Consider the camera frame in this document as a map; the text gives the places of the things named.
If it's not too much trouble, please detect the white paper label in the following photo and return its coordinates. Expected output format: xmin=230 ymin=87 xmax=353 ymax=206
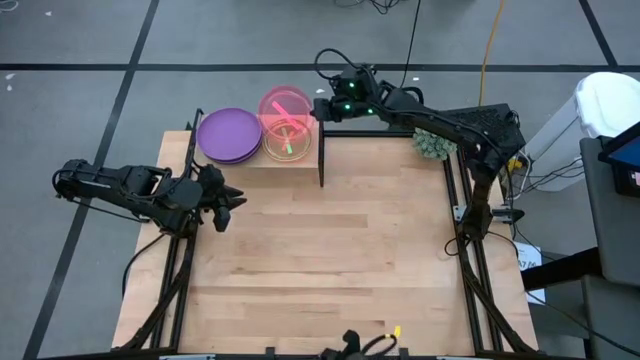
xmin=513 ymin=241 xmax=547 ymax=305

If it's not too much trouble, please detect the black aluminium table frame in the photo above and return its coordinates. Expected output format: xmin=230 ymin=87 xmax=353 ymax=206
xmin=112 ymin=107 xmax=539 ymax=360

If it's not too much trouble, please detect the dark grey plate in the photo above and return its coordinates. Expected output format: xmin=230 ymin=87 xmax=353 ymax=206
xmin=196 ymin=107 xmax=264 ymax=162

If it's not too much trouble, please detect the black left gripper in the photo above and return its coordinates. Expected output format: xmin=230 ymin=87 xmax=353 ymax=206
xmin=195 ymin=163 xmax=248 ymax=234

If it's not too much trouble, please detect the black cable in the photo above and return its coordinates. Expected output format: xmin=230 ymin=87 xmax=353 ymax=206
xmin=400 ymin=0 xmax=422 ymax=89

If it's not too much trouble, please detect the small green potted plant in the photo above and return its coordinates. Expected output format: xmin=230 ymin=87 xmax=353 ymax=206
xmin=412 ymin=127 xmax=459 ymax=162

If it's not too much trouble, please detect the green transparent plate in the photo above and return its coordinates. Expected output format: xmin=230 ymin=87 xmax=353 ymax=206
xmin=262 ymin=118 xmax=315 ymax=164
xmin=262 ymin=117 xmax=315 ymax=164

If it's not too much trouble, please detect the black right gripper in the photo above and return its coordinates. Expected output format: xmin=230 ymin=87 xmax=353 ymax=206
xmin=310 ymin=64 xmax=386 ymax=123

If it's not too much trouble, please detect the grey desk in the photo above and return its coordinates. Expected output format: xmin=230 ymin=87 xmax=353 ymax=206
xmin=579 ymin=134 xmax=640 ymax=360

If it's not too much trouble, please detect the laptop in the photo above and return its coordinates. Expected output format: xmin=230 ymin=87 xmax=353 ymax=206
xmin=598 ymin=121 xmax=640 ymax=198

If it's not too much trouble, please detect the yellow cable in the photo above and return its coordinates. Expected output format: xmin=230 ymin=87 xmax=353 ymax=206
xmin=478 ymin=0 xmax=505 ymax=107

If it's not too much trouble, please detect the purple plate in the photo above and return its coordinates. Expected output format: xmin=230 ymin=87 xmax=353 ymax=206
xmin=199 ymin=112 xmax=265 ymax=166

